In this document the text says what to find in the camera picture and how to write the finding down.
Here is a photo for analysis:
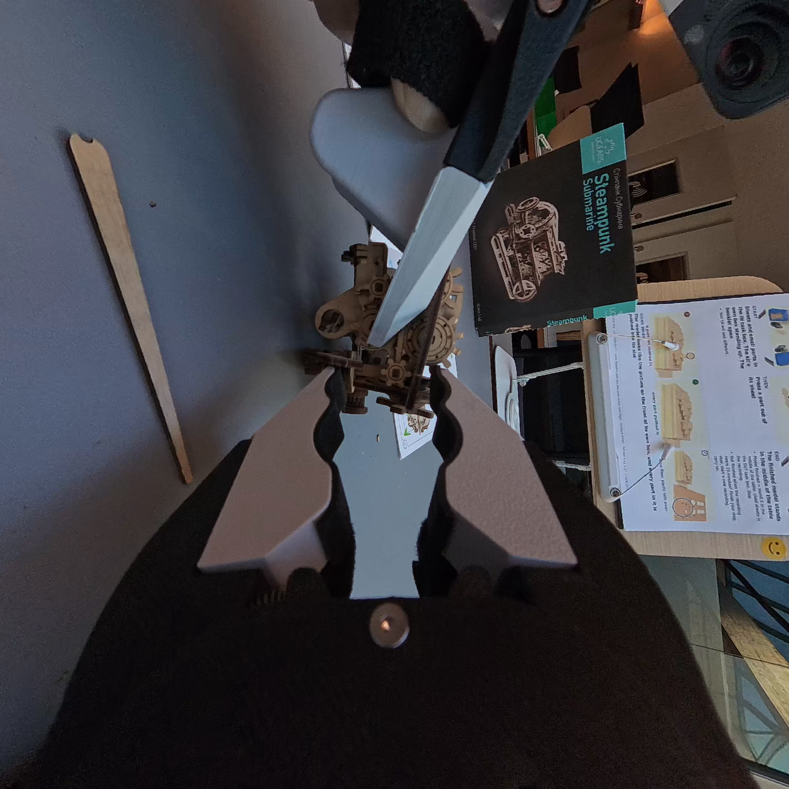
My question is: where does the dark phone sign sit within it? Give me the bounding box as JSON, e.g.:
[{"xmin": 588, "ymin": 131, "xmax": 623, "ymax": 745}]
[{"xmin": 629, "ymin": 159, "xmax": 680, "ymax": 208}]

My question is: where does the white flat base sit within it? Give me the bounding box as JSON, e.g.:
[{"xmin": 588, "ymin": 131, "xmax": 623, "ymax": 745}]
[{"xmin": 493, "ymin": 345, "xmax": 524, "ymax": 441}]

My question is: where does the person's left hand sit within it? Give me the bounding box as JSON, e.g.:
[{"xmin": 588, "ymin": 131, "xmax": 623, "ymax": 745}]
[{"xmin": 391, "ymin": 80, "xmax": 455, "ymax": 134}]

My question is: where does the wooden gear model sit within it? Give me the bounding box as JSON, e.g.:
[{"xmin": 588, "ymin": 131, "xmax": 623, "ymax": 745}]
[{"xmin": 302, "ymin": 242, "xmax": 464, "ymax": 415}]

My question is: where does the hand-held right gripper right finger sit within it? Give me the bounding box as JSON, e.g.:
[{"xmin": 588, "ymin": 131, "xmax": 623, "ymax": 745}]
[{"xmin": 414, "ymin": 368, "xmax": 579, "ymax": 595}]

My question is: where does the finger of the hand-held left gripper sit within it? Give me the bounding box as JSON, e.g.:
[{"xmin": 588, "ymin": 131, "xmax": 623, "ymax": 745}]
[
  {"xmin": 367, "ymin": 166, "xmax": 492, "ymax": 347},
  {"xmin": 336, "ymin": 178, "xmax": 434, "ymax": 251}
]

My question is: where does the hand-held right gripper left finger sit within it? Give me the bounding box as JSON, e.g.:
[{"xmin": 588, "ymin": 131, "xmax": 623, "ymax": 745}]
[{"xmin": 197, "ymin": 368, "xmax": 355, "ymax": 598}]

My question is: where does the black model kit box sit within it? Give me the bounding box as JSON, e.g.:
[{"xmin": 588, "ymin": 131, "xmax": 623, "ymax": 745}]
[{"xmin": 468, "ymin": 122, "xmax": 639, "ymax": 338}]

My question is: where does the thin wooden stick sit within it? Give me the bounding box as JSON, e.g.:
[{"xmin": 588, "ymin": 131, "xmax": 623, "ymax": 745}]
[{"xmin": 68, "ymin": 132, "xmax": 194, "ymax": 484}]

